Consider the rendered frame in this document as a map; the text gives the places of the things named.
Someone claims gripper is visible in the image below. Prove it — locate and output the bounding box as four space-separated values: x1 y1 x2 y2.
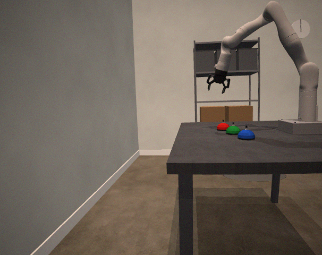
206 69 231 95

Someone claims blue bell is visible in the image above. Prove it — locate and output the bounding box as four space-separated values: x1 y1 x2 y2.
237 129 256 140

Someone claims grey metal shelf unit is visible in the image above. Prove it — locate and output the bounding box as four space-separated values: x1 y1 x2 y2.
193 37 261 123

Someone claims grey box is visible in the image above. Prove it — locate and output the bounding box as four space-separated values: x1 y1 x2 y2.
194 49 222 72
235 47 259 71

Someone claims brown cardboard box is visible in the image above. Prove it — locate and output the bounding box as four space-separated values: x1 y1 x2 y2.
200 106 226 123
224 105 254 122

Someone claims dark grey table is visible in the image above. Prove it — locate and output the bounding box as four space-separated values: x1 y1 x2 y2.
166 121 322 255

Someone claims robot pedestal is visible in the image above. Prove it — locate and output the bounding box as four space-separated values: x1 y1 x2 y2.
277 119 322 135

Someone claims white round wall clock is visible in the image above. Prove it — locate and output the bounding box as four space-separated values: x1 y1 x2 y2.
291 19 311 39

